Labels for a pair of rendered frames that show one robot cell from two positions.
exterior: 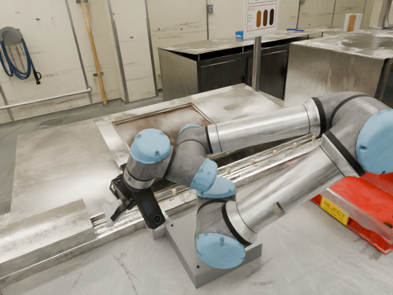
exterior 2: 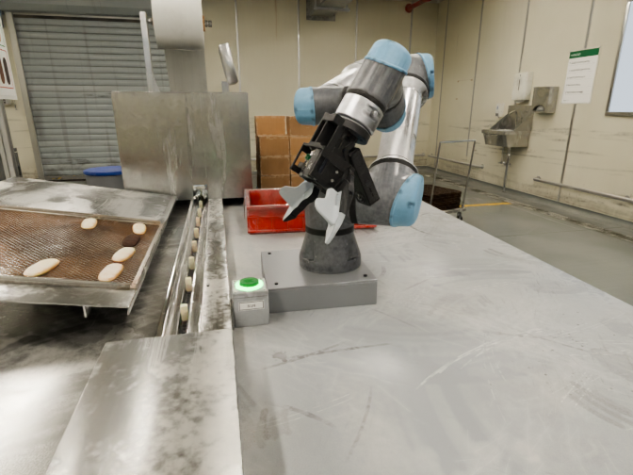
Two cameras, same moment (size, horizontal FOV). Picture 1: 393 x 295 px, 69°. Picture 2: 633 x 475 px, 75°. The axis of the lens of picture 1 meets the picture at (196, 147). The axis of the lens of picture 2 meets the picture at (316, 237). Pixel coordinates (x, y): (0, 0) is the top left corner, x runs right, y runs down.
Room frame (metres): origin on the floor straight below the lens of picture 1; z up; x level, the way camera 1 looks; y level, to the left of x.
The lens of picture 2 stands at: (0.45, 0.87, 1.24)
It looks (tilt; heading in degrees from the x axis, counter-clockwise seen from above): 17 degrees down; 285
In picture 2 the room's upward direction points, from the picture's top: straight up
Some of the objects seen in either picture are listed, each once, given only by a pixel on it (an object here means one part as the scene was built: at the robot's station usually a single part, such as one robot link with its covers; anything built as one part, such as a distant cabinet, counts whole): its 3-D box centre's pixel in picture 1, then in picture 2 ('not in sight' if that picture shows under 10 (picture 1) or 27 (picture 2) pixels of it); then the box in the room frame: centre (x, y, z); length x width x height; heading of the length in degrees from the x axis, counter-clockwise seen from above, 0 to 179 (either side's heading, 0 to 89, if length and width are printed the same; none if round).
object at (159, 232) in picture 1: (157, 226); (249, 309); (0.78, 0.16, 0.84); 0.08 x 0.08 x 0.11; 28
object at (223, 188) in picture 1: (216, 202); (332, 195); (0.66, -0.05, 1.05); 0.13 x 0.12 x 0.14; 178
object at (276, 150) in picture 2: not in sight; (300, 158); (2.16, -4.70, 0.57); 1.20 x 0.80 x 1.14; 28
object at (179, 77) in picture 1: (241, 76); not in sight; (3.80, -0.65, 0.51); 1.93 x 1.05 x 1.02; 118
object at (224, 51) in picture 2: not in sight; (228, 73); (1.94, -2.16, 1.48); 0.34 x 0.12 x 0.38; 118
